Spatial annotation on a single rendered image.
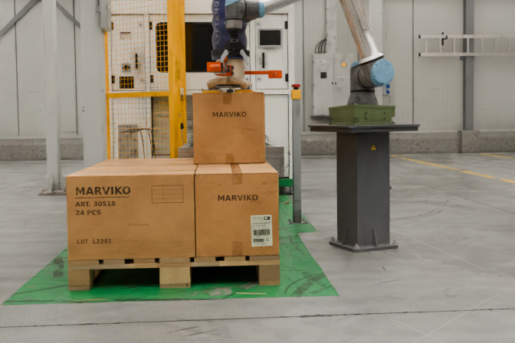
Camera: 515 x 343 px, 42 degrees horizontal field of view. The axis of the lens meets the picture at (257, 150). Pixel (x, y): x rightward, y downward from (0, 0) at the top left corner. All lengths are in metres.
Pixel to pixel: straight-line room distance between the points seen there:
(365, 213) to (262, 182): 1.05
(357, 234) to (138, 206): 1.44
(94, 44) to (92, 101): 0.43
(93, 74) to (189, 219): 2.27
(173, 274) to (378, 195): 1.45
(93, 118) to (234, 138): 1.72
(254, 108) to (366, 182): 0.83
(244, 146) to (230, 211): 0.66
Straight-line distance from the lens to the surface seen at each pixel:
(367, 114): 4.02
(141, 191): 3.24
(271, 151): 4.48
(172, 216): 3.25
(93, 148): 5.26
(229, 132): 3.81
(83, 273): 3.35
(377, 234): 4.18
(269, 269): 3.29
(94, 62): 5.27
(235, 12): 3.73
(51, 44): 7.52
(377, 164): 4.13
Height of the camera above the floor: 0.82
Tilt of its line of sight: 3 degrees down
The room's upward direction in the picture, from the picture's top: 1 degrees counter-clockwise
